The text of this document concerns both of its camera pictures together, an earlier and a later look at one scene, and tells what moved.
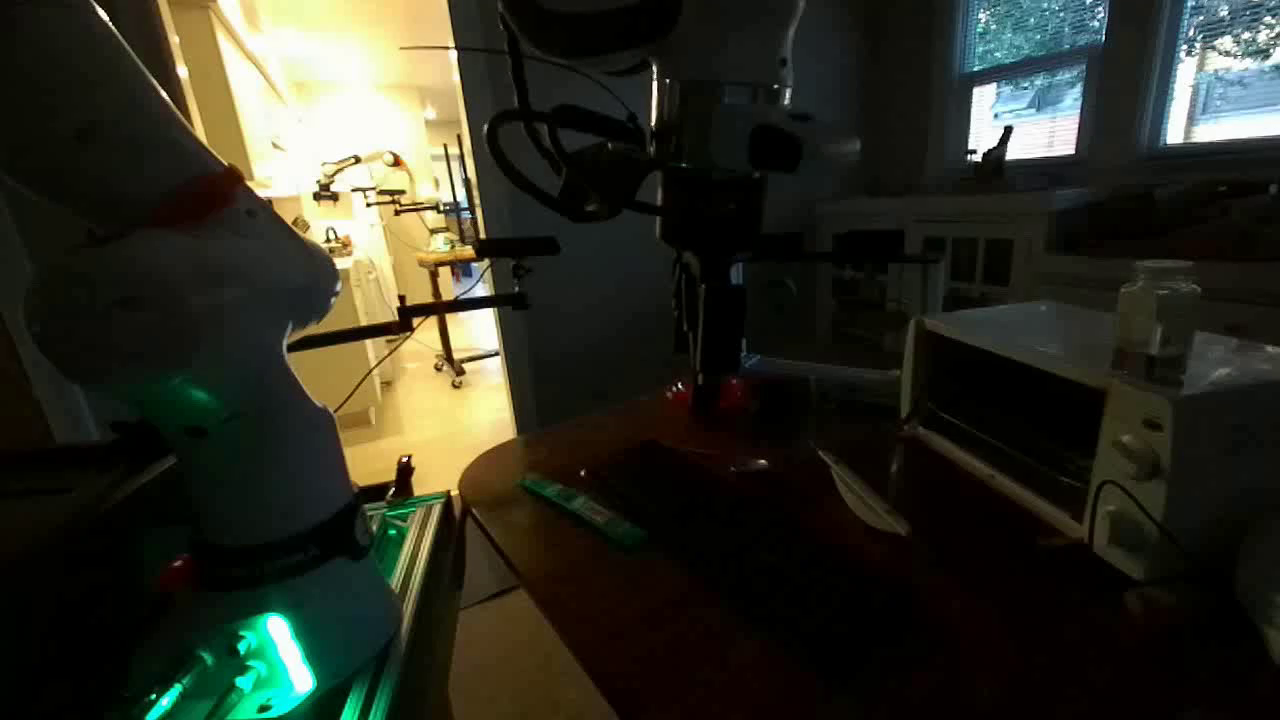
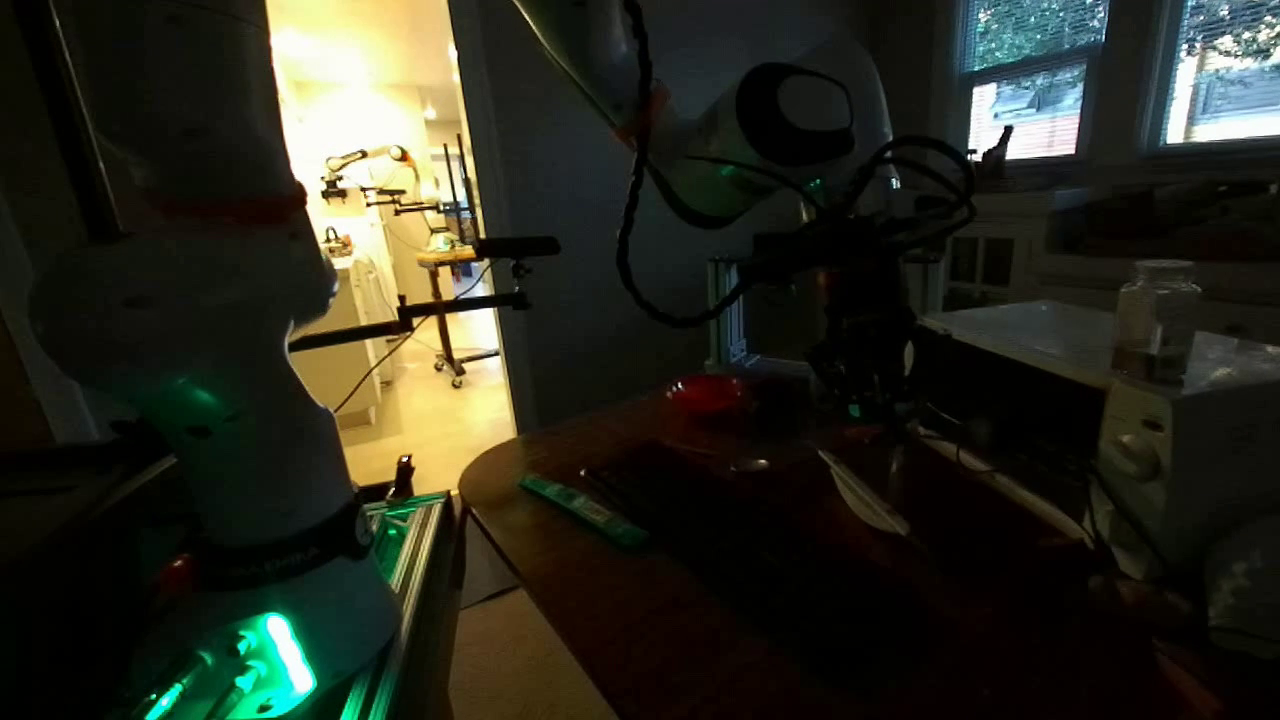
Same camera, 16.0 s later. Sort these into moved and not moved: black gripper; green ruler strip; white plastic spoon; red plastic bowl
Moved: black gripper
Not moved: red plastic bowl; green ruler strip; white plastic spoon
